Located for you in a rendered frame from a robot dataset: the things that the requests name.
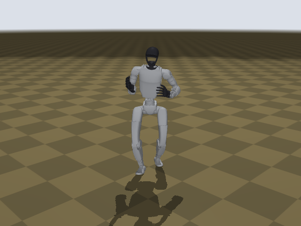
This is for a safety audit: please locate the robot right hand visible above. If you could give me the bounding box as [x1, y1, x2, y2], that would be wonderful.
[126, 76, 135, 93]

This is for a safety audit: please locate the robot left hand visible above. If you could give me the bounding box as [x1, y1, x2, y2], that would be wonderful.
[156, 85, 170, 98]

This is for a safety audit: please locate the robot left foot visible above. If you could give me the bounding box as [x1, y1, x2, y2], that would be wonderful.
[154, 157, 163, 167]

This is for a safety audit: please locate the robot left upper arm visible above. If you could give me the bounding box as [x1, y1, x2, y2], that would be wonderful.
[162, 69, 178, 90]

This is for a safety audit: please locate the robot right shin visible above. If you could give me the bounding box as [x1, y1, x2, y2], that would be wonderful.
[132, 144, 144, 168]

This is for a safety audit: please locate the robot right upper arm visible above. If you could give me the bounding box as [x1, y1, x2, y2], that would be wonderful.
[130, 66, 141, 86]

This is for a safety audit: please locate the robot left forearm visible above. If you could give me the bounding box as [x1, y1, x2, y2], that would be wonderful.
[169, 86, 181, 98]

